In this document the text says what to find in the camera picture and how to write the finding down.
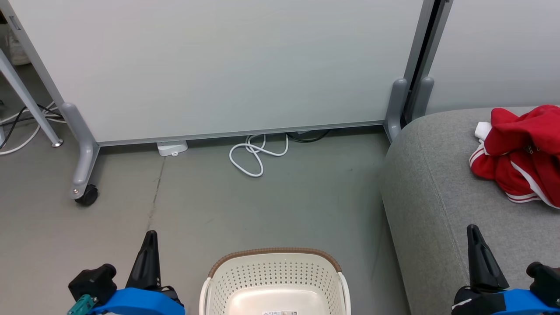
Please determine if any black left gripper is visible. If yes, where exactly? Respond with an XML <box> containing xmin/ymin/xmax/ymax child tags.
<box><xmin>68</xmin><ymin>230</ymin><xmax>163</xmax><ymax>303</ymax></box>

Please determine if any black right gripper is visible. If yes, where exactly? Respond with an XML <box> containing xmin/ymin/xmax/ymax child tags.
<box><xmin>466</xmin><ymin>224</ymin><xmax>560</xmax><ymax>307</ymax></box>

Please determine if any red garment with white stripes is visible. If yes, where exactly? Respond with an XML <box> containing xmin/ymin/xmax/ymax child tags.
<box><xmin>469</xmin><ymin>104</ymin><xmax>560</xmax><ymax>209</ymax></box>

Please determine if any cream perforated laundry basket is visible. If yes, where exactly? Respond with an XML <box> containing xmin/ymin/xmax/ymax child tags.
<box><xmin>199</xmin><ymin>248</ymin><xmax>352</xmax><ymax>315</ymax></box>

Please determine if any grey fabric sofa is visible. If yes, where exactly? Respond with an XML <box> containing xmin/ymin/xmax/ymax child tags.
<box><xmin>380</xmin><ymin>106</ymin><xmax>560</xmax><ymax>315</ymax></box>

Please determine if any black caster wheel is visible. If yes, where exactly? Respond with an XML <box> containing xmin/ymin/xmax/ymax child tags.
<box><xmin>74</xmin><ymin>184</ymin><xmax>99</xmax><ymax>207</ymax></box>

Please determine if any white power adapter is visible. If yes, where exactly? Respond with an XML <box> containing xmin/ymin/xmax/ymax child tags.
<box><xmin>157</xmin><ymin>140</ymin><xmax>189</xmax><ymax>157</ymax></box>

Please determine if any long grey partition foot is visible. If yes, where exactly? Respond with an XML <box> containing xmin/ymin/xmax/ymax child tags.
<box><xmin>60</xmin><ymin>103</ymin><xmax>100</xmax><ymax>200</ymax></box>

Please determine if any short grey partition foot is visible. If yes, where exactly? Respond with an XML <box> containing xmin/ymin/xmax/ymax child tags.
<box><xmin>384</xmin><ymin>78</ymin><xmax>408</xmax><ymax>143</ymax></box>
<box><xmin>411</xmin><ymin>77</ymin><xmax>435</xmax><ymax>121</ymax></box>

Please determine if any grey metal table leg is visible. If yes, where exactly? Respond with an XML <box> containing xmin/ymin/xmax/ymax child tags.
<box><xmin>0</xmin><ymin>48</ymin><xmax>63</xmax><ymax>147</ymax></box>

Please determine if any wide white partition panel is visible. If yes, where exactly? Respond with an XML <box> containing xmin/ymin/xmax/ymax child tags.
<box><xmin>0</xmin><ymin>0</ymin><xmax>438</xmax><ymax>147</ymax></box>

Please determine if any narrow white partition panel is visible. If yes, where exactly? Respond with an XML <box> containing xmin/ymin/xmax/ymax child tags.
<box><xmin>420</xmin><ymin>0</ymin><xmax>560</xmax><ymax>116</ymax></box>

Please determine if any white shoe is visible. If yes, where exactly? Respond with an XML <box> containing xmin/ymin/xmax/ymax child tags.
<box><xmin>7</xmin><ymin>26</ymin><xmax>31</xmax><ymax>66</ymax></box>

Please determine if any coiled white floor cable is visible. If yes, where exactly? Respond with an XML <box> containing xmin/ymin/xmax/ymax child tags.
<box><xmin>229</xmin><ymin>133</ymin><xmax>289</xmax><ymax>178</ymax></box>

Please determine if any long white floor cable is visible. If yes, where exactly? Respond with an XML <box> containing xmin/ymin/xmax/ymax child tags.
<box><xmin>0</xmin><ymin>101</ymin><xmax>66</xmax><ymax>156</ymax></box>

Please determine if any black floor cable bundle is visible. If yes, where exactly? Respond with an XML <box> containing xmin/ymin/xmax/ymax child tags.
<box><xmin>0</xmin><ymin>103</ymin><xmax>64</xmax><ymax>138</ymax></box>

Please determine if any black cable under partition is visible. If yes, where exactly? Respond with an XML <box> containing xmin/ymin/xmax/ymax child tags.
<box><xmin>287</xmin><ymin>129</ymin><xmax>331</xmax><ymax>144</ymax></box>

